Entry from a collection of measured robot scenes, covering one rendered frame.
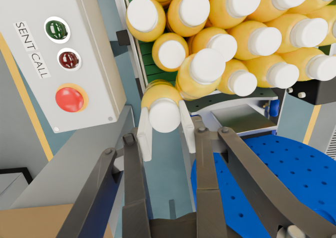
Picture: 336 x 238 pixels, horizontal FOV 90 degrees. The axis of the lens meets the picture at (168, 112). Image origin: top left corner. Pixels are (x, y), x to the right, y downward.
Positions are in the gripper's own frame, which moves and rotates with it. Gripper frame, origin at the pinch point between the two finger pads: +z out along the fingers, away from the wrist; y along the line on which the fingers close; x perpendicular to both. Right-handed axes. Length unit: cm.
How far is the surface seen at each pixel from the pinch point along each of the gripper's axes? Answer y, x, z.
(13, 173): -148, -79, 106
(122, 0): -3.9, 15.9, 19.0
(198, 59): 5.1, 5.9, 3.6
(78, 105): -11.5, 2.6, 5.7
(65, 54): -10.5, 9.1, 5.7
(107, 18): -30, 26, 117
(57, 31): -10.3, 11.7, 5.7
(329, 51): 36.4, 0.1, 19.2
